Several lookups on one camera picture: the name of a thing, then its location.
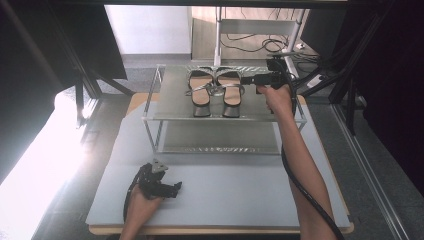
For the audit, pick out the white desk frame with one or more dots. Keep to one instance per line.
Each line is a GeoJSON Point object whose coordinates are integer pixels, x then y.
{"type": "Point", "coordinates": [256, 26]}

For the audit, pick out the person's left hand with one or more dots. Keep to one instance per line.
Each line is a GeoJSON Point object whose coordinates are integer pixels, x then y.
{"type": "Point", "coordinates": [140, 210]}

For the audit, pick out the black curtain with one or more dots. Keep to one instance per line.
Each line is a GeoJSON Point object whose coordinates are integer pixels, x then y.
{"type": "Point", "coordinates": [393, 83]}
{"type": "Point", "coordinates": [23, 66]}

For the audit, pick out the white power strip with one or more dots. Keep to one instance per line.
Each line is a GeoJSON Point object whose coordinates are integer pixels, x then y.
{"type": "Point", "coordinates": [315, 81]}

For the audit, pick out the aluminium floor rail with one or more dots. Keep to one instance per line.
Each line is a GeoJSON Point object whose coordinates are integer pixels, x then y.
{"type": "Point", "coordinates": [370, 173]}

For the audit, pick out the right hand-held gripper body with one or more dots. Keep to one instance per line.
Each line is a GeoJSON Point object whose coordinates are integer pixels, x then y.
{"type": "Point", "coordinates": [275, 80]}

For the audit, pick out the two-tier metal shoe rack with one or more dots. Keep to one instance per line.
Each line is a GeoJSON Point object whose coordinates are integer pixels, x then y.
{"type": "Point", "coordinates": [176, 100]}

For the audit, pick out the person's right hand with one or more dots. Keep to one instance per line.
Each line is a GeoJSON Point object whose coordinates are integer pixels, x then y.
{"type": "Point", "coordinates": [278, 100]}

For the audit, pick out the grey table mat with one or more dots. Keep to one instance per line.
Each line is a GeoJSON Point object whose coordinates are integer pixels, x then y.
{"type": "Point", "coordinates": [216, 193]}

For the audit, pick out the black metal stand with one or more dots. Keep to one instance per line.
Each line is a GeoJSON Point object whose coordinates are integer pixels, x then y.
{"type": "Point", "coordinates": [83, 73]}
{"type": "Point", "coordinates": [350, 66]}

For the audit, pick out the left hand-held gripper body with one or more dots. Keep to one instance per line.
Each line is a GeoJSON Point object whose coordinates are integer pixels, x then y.
{"type": "Point", "coordinates": [150, 183]}

